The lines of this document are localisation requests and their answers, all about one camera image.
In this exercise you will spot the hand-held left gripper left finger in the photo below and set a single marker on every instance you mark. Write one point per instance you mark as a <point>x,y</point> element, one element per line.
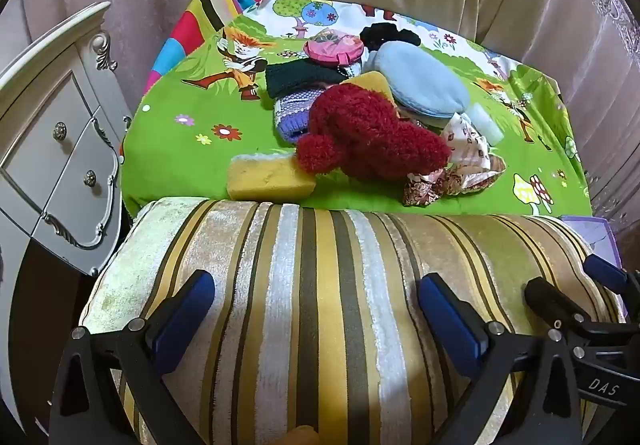
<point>182,320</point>

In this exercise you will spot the purple patterned knit hat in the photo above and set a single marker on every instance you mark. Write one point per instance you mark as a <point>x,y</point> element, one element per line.
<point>292,115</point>

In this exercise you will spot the pink floral round pouch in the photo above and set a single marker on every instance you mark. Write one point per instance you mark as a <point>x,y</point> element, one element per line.
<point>330,47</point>

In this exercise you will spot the cartoon printed blanket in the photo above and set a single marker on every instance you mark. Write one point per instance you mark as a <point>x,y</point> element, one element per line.
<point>190,145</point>

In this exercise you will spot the striped velvet cushion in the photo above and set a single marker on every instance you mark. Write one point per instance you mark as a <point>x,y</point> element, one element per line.
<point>320,300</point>

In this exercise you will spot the white floral cloth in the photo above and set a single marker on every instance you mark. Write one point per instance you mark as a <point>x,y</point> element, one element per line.
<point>470,145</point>

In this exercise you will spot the dark green knit cloth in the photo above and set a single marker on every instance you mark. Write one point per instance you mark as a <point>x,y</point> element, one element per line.
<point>295,77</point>

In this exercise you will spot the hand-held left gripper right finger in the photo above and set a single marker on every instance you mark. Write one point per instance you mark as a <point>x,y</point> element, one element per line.
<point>450,325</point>

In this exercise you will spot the purple cardboard box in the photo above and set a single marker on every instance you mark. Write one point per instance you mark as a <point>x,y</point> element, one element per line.
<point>590,230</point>

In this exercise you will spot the white ornate dresser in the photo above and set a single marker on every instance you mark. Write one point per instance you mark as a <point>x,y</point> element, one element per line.
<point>50,150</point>

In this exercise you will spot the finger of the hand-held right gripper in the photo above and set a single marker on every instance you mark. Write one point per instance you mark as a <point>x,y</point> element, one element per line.
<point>605,271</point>
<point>550,299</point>

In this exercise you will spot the light blue fleece hat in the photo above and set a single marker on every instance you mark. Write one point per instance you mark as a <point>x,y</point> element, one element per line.
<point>420,80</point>

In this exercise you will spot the brown floral cloth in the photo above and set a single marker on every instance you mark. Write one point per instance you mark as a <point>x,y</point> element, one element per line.
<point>425,186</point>

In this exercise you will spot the red knit hat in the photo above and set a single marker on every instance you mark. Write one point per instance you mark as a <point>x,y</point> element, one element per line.
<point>370,130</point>

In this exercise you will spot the black fluffy scrunchie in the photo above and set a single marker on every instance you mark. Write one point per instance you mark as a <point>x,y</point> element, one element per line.
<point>385,32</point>

